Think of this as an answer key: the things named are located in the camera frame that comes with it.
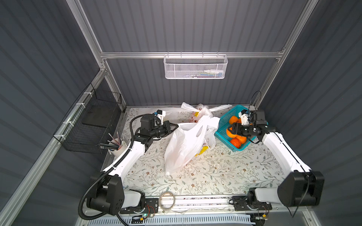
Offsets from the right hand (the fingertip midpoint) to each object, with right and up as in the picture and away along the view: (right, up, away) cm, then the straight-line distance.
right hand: (235, 129), depth 83 cm
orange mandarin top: (+6, +6, +19) cm, 21 cm away
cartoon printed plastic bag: (-26, +10, +32) cm, 42 cm away
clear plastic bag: (-28, -6, -10) cm, 30 cm away
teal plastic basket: (-8, -3, +2) cm, 9 cm away
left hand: (-33, +1, -7) cm, 34 cm away
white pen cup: (-74, -11, +4) cm, 75 cm away
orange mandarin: (+3, -9, +8) cm, 12 cm away
